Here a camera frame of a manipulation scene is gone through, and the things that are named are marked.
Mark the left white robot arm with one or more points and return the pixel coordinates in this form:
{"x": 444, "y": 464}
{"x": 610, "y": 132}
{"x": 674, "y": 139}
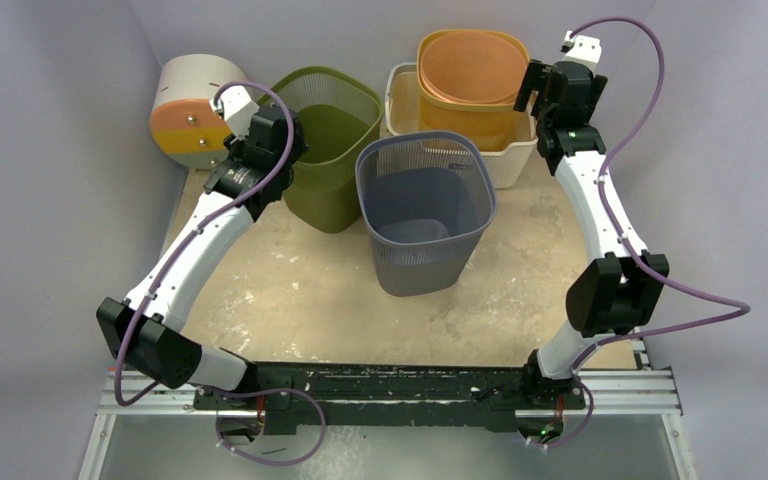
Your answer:
{"x": 144, "y": 330}

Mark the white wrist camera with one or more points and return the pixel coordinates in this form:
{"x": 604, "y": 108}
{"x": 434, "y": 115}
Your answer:
{"x": 235, "y": 106}
{"x": 581, "y": 49}

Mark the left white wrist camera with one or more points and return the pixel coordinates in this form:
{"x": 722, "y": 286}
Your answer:
{"x": 235, "y": 106}

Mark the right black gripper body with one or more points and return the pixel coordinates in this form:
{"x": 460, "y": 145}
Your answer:
{"x": 533, "y": 85}

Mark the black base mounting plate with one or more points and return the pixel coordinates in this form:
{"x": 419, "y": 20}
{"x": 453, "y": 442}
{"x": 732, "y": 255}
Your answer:
{"x": 498, "y": 399}

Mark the small round drawer cabinet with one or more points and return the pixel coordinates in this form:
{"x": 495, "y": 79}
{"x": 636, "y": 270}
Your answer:
{"x": 182, "y": 122}

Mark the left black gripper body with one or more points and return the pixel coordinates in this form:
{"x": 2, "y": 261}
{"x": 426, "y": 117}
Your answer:
{"x": 288, "y": 171}

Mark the white perforated storage basket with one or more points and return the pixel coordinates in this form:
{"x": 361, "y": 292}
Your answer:
{"x": 401, "y": 103}

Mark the olive green mesh bin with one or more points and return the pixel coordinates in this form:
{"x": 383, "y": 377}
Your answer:
{"x": 340, "y": 117}

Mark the orange inner bin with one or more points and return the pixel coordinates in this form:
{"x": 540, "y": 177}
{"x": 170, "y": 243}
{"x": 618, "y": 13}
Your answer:
{"x": 474, "y": 67}

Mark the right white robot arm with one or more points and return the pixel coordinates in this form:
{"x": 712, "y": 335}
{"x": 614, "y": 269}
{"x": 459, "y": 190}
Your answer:
{"x": 614, "y": 294}

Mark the grey mesh waste bin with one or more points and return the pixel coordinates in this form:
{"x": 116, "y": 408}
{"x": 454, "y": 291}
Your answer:
{"x": 426, "y": 199}

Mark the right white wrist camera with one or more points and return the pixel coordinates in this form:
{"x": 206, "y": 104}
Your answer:
{"x": 581, "y": 49}

